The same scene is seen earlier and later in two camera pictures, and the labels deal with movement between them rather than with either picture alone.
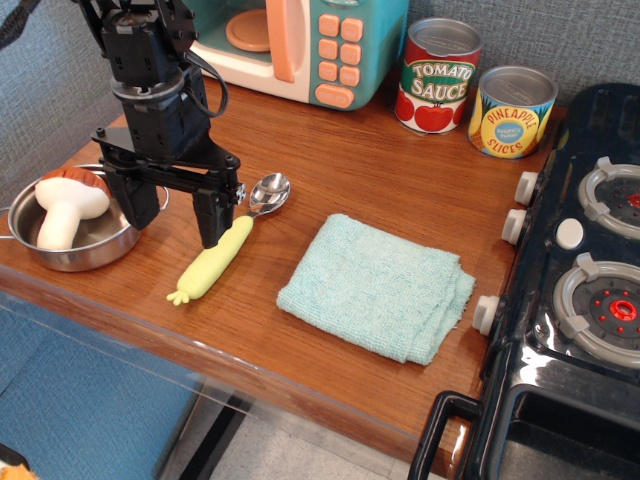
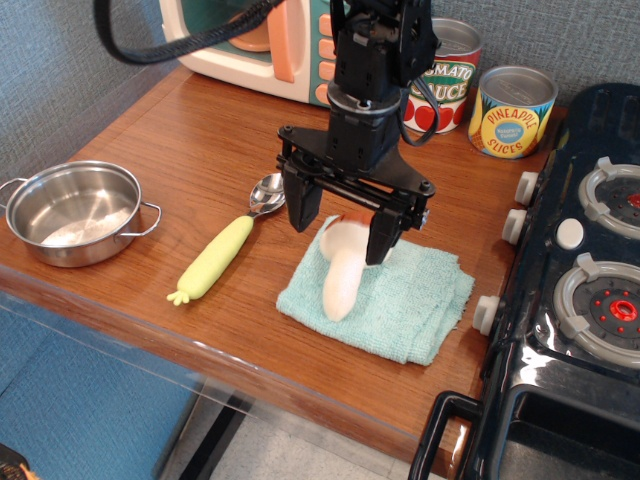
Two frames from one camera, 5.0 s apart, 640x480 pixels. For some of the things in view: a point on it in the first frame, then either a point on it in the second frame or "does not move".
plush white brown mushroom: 71,195 to 344,245
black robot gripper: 166,133 to 358,159
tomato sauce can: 440,62 does not move
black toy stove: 560,396 does not move
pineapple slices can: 510,111 does not move
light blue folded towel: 383,290 does not move
